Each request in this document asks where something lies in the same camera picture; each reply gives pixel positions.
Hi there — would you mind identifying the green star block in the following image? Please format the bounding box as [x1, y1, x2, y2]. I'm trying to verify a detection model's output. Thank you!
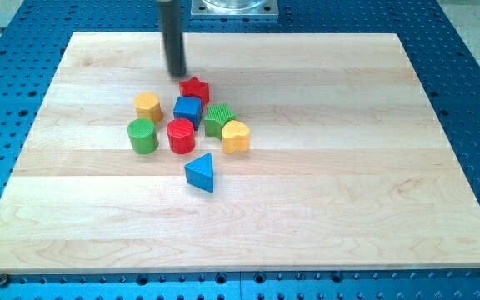
[204, 103, 237, 139]

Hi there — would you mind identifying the blue cube block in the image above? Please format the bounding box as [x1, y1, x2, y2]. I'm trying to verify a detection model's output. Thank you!
[173, 96, 203, 131]

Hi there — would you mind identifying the yellow hexagon block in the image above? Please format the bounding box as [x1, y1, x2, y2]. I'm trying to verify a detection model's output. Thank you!
[133, 92, 163, 123]

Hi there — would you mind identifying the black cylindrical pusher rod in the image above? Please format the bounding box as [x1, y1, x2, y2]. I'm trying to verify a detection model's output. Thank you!
[157, 0, 187, 78]

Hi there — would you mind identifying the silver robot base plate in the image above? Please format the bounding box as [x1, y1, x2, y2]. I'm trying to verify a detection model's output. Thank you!
[191, 0, 279, 18]

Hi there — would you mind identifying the blue triangle block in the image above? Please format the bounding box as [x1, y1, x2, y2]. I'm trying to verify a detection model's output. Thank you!
[184, 153, 213, 193]

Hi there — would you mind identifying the red cylinder block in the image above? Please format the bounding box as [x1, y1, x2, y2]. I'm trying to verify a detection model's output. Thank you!
[167, 118, 195, 154]

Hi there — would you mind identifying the red star block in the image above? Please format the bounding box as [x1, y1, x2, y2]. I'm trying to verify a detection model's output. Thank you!
[178, 77, 210, 107]

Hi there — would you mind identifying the yellow heart block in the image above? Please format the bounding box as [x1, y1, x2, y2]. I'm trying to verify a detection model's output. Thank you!
[222, 120, 251, 154]

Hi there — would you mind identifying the left front board screw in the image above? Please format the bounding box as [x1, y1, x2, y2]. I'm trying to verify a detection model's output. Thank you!
[0, 274, 10, 288]

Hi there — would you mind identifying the light wooden board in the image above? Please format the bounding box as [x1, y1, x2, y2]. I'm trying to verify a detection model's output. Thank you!
[0, 32, 480, 274]

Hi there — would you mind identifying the green cylinder block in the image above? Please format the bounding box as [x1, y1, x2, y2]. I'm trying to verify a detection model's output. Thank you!
[127, 118, 159, 154]

